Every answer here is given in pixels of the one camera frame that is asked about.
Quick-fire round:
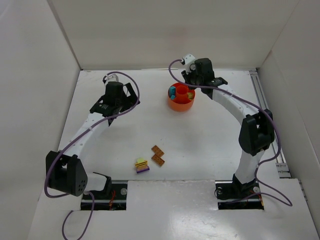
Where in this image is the light green sloped lego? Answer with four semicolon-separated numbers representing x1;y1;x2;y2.
187;92;195;100

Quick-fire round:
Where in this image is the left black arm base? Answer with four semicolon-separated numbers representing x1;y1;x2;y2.
93;180;128;211

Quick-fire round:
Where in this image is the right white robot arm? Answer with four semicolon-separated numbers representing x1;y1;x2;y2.
181;54;275;200

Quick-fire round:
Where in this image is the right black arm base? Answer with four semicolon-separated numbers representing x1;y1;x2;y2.
214;180;264;210

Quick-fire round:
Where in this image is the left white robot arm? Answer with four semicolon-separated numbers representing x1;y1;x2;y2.
44;81;140;199

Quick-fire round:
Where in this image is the orange round divided container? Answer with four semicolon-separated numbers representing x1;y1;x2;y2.
167;83;196;112

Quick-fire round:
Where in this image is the striped stacked lego figure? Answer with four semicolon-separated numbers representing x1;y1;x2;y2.
134;157;150;174

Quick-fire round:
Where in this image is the brown lego plate upper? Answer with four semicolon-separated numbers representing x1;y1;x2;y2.
151;145;165;158

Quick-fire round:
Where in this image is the brown lego plate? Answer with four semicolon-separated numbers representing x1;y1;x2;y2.
151;154;165;167
151;145;165;158

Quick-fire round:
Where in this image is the brown lego plate lower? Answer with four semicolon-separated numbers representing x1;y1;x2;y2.
151;154;165;167

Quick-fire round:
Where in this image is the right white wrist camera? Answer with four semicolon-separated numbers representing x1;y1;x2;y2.
181;54;196;73

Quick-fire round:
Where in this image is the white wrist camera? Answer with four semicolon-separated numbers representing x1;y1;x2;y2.
102;73;119;87
181;54;196;73

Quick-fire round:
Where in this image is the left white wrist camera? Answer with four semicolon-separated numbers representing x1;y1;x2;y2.
102;73;119;87

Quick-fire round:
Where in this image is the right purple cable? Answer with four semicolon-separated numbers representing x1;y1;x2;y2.
167;58;293;207

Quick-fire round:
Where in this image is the purple cable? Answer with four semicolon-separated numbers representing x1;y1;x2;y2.
167;58;293;207
43;71;140;240

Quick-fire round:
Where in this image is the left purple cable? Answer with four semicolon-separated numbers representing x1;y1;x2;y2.
43;71;140;240

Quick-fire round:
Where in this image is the aluminium rail right side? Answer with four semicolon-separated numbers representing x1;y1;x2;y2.
249;70;292;179

